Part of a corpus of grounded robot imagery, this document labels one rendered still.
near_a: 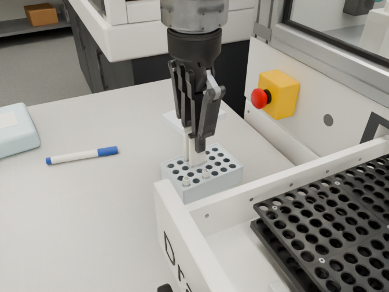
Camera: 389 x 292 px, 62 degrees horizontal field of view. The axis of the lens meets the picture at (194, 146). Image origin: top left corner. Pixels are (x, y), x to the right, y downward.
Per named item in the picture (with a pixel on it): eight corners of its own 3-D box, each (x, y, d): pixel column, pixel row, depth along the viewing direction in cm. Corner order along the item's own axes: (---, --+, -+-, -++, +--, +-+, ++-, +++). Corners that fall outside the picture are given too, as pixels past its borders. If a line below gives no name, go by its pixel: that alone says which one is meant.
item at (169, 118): (183, 137, 71) (183, 130, 70) (161, 120, 77) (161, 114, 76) (226, 117, 78) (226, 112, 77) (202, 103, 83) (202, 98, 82)
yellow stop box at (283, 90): (272, 122, 61) (278, 87, 57) (252, 105, 67) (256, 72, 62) (294, 116, 63) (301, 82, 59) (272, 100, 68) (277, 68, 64)
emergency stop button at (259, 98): (259, 113, 61) (261, 94, 58) (247, 104, 64) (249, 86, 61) (272, 110, 62) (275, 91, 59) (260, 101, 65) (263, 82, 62)
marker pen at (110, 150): (47, 166, 63) (44, 160, 62) (47, 161, 64) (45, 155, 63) (118, 154, 66) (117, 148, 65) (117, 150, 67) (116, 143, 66)
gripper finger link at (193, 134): (207, 64, 48) (212, 67, 47) (208, 130, 54) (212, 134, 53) (184, 70, 46) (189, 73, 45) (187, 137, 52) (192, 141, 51)
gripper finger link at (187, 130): (185, 130, 53) (183, 128, 54) (185, 162, 58) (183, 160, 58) (200, 125, 55) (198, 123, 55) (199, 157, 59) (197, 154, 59)
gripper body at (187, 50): (156, 21, 45) (160, 82, 50) (185, 38, 39) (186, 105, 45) (201, 14, 48) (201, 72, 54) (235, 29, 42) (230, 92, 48)
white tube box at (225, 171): (183, 207, 55) (182, 191, 52) (161, 178, 60) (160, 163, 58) (241, 181, 60) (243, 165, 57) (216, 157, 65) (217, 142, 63)
